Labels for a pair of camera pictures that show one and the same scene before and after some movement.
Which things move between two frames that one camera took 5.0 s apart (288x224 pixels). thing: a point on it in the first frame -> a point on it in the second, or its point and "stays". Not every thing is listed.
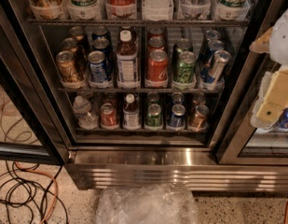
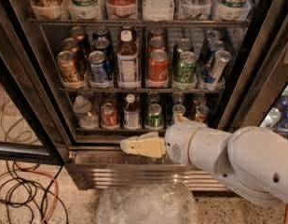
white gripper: x=282 y=46 -> x=178 y=142
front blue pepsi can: x=97 y=68 stays
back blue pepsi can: x=101 y=32 stays
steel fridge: x=144 y=88 stays
